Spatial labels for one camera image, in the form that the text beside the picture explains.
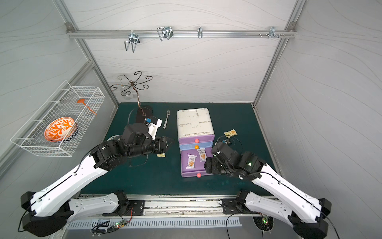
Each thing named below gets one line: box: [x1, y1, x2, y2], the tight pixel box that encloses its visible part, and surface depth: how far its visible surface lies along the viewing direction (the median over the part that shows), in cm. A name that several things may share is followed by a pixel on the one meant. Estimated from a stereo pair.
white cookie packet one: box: [186, 154, 197, 169], surface depth 90 cm
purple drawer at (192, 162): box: [180, 147, 214, 178], surface depth 90 cm
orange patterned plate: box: [44, 116, 77, 142], surface depth 64 cm
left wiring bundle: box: [91, 214, 133, 237], surface depth 70 cm
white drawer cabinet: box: [176, 108, 215, 138], surface depth 84 cm
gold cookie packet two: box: [223, 128, 238, 138], surface depth 103 cm
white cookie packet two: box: [196, 147, 207, 162], surface depth 92 cm
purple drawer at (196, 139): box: [178, 134, 215, 145], surface depth 79 cm
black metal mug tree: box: [110, 71, 153, 118], surface depth 90 cm
